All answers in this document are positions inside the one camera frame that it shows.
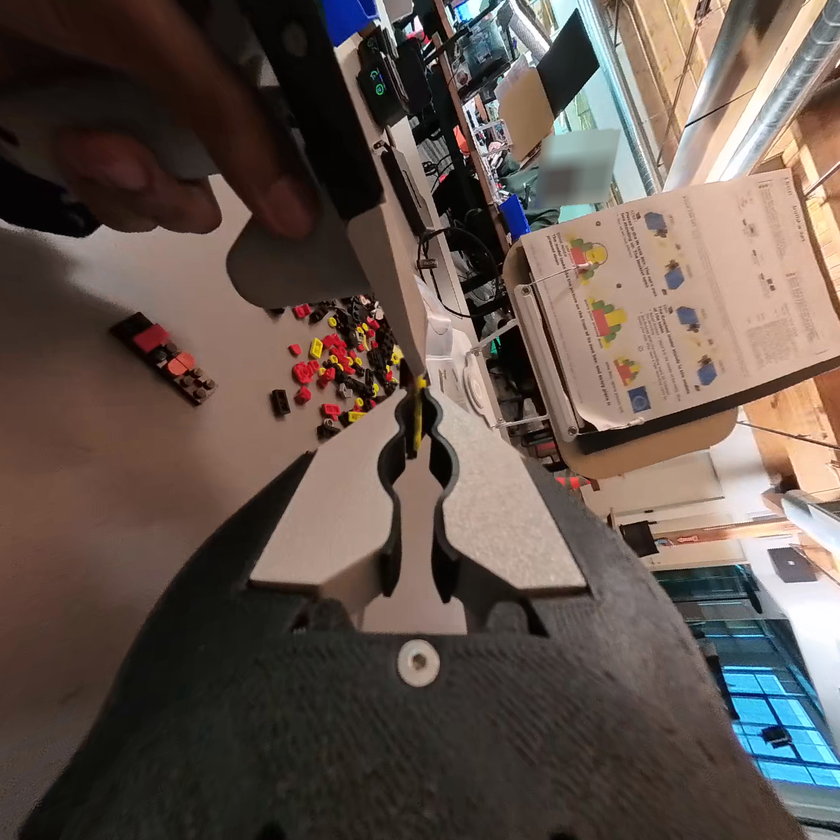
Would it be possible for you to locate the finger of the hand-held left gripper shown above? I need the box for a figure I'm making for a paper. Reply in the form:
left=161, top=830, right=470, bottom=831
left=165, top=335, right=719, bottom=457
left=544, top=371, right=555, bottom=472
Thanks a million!
left=346, top=199, right=429, bottom=392

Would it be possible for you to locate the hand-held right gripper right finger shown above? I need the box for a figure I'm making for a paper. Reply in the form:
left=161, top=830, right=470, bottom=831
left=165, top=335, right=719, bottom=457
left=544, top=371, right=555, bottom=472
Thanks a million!
left=422, top=386, right=588, bottom=632

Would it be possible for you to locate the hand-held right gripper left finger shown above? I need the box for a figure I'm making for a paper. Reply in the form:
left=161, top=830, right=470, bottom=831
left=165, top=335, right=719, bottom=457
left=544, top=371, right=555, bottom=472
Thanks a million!
left=248, top=392, right=416, bottom=626

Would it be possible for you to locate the pile of lego bricks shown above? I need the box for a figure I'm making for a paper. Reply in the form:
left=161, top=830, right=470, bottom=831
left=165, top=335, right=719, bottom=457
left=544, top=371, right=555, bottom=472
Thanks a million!
left=266, top=295, right=404, bottom=441

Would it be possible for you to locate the yellow and black lego assembly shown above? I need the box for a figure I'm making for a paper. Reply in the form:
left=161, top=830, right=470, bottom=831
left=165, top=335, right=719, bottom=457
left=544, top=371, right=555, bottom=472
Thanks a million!
left=406, top=373, right=429, bottom=460

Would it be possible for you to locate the black lego plate with red tiles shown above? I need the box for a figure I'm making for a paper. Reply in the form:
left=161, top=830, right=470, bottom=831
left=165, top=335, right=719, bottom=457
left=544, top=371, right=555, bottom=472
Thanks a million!
left=110, top=311, right=217, bottom=408

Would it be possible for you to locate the person's left hand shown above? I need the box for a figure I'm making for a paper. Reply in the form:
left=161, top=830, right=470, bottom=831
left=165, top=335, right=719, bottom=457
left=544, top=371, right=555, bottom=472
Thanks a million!
left=0, top=0, right=318, bottom=239

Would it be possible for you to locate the black device with green display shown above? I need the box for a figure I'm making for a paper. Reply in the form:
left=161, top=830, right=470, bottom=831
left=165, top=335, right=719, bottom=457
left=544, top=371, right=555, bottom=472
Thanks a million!
left=356, top=29, right=411, bottom=127

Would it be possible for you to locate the black flat electronic box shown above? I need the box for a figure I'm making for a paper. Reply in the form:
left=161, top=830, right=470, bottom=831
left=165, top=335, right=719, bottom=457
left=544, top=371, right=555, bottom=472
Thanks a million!
left=379, top=143, right=429, bottom=238

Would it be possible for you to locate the blue plastic bin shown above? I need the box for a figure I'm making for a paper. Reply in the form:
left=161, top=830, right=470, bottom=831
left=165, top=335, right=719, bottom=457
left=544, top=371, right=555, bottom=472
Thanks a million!
left=322, top=0, right=379, bottom=47
left=497, top=193, right=532, bottom=242

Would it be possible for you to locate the white document stand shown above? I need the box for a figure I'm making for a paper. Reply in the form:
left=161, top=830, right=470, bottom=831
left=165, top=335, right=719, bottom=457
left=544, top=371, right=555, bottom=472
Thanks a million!
left=425, top=233, right=742, bottom=483

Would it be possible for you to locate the beige cardboard sheet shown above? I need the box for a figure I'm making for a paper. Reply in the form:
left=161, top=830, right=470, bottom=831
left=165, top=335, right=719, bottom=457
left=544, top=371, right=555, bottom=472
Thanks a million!
left=494, top=66, right=557, bottom=164

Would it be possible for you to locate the black monitor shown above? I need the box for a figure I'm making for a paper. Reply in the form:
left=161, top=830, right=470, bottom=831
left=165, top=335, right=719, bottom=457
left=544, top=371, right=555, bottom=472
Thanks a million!
left=535, top=8, right=601, bottom=120

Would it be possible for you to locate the printed instruction sheet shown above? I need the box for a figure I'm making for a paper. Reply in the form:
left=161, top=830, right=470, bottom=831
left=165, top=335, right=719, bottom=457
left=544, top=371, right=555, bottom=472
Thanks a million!
left=521, top=167, right=840, bottom=434

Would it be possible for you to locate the large glass window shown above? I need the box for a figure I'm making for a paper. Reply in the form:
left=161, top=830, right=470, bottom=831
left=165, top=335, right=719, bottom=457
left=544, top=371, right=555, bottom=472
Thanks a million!
left=656, top=564, right=840, bottom=808

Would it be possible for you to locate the black cable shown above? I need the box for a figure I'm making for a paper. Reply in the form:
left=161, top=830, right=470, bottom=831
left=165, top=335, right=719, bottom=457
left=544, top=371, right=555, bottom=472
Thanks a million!
left=415, top=225, right=501, bottom=317

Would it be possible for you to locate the silver ventilation duct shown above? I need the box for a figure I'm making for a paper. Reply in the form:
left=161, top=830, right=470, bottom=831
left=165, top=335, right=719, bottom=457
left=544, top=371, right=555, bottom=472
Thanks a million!
left=712, top=0, right=840, bottom=185
left=663, top=0, right=798, bottom=191

